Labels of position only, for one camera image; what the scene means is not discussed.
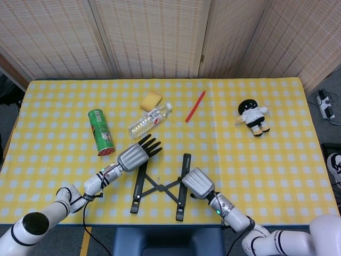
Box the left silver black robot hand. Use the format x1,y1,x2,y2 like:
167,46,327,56
117,133,164,173

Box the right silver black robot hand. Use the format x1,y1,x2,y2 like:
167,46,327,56
181,167,216,200

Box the black folding stand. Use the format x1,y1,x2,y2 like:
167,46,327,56
129,153,193,222

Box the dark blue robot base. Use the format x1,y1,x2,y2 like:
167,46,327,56
111,226,226,256

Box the yellow checkered tablecloth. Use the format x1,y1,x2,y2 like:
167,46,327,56
0,77,340,227

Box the clear plastic water bottle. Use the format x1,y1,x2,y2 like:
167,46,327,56
128,102,173,139

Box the green chips can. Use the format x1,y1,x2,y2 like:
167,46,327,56
87,108,116,157

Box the yellow sponge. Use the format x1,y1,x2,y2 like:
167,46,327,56
140,90,163,110

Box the red pen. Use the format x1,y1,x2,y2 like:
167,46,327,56
185,90,206,124

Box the black and white plush doll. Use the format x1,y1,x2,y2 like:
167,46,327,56
234,100,272,138

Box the woven folding screen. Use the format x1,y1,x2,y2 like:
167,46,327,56
0,0,341,93

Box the white and black sneaker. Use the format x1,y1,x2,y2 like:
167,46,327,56
327,153,341,190

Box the black bulky object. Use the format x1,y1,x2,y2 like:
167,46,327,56
0,73,23,107

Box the white power strip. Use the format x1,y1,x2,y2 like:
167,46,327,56
316,90,336,120

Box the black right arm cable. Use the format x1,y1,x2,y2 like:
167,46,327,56
220,220,245,256

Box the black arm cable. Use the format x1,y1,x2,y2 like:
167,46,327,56
82,193,113,256
220,220,245,256

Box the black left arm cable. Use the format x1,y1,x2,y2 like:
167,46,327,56
82,193,113,256

